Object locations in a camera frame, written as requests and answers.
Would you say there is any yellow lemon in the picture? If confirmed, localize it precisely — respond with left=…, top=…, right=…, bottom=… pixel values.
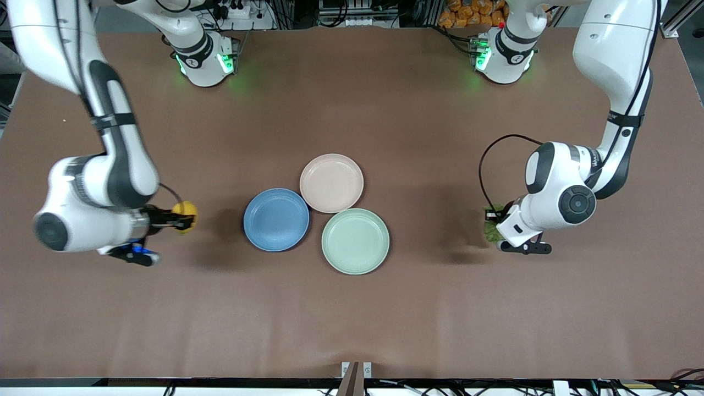
left=171, top=201, right=198, bottom=235

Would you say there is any green lettuce leaf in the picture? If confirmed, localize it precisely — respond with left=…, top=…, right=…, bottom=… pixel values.
left=483, top=204, right=510, bottom=246

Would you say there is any blue plate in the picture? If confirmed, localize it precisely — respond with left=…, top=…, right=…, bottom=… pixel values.
left=243, top=188, right=310, bottom=252

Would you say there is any pale green plate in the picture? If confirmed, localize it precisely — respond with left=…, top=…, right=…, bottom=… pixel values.
left=321, top=208, right=391, bottom=276

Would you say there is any beige plate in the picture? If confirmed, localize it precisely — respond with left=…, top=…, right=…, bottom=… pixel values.
left=299, top=153, right=365, bottom=214

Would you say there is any brown table cover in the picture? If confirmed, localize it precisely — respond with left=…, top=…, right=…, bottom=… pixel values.
left=0, top=26, right=704, bottom=381

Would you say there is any bag of orange fruit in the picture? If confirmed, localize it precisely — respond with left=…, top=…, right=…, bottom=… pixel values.
left=438, top=0, right=509, bottom=29

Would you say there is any white power strip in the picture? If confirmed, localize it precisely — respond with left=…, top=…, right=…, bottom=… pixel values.
left=212, top=0, right=276, bottom=31

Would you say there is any white electronics box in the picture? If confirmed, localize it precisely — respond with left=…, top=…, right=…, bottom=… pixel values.
left=318, top=0, right=400, bottom=28

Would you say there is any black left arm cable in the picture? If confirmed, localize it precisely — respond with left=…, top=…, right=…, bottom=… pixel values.
left=478, top=0, right=662, bottom=211

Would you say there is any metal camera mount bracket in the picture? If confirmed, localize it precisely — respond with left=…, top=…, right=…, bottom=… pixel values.
left=337, top=361, right=373, bottom=396

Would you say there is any aluminium frame profile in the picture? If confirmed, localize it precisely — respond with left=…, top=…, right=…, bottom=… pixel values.
left=660, top=0, right=704, bottom=39

